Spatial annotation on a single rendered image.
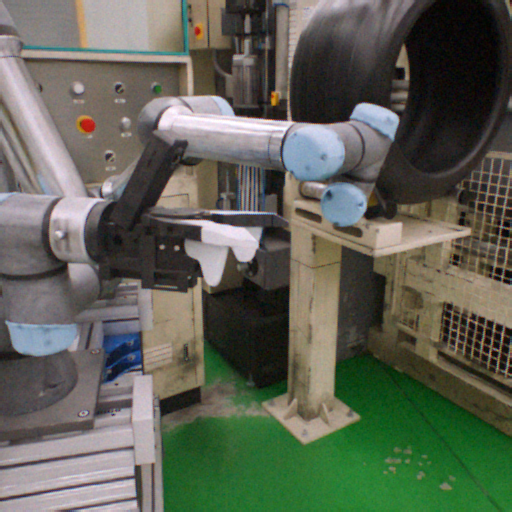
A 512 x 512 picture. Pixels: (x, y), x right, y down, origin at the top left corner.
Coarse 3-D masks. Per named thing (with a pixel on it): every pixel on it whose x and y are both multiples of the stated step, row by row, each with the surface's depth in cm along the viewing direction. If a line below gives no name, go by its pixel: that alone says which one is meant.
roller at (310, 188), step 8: (304, 184) 151; (312, 184) 148; (320, 184) 146; (304, 192) 151; (312, 192) 147; (320, 192) 144; (384, 200) 127; (392, 208) 125; (384, 216) 126; (392, 216) 126
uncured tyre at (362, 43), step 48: (336, 0) 119; (384, 0) 108; (432, 0) 111; (480, 0) 120; (336, 48) 113; (384, 48) 108; (432, 48) 151; (480, 48) 141; (336, 96) 114; (384, 96) 112; (432, 96) 157; (480, 96) 145; (432, 144) 155; (480, 144) 134; (384, 192) 125; (432, 192) 130
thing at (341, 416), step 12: (276, 408) 196; (336, 408) 196; (348, 408) 196; (288, 420) 189; (300, 420) 189; (312, 420) 188; (336, 420) 189; (348, 420) 189; (300, 432) 183; (312, 432) 183; (324, 432) 183
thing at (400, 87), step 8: (400, 80) 181; (408, 80) 183; (392, 88) 178; (400, 88) 175; (392, 96) 177; (400, 96) 174; (392, 104) 181; (400, 104) 177; (392, 112) 180; (400, 112) 177
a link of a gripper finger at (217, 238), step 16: (208, 224) 49; (224, 224) 49; (192, 240) 51; (208, 240) 47; (224, 240) 46; (240, 240) 46; (256, 240) 46; (192, 256) 51; (208, 256) 49; (224, 256) 47; (208, 272) 49
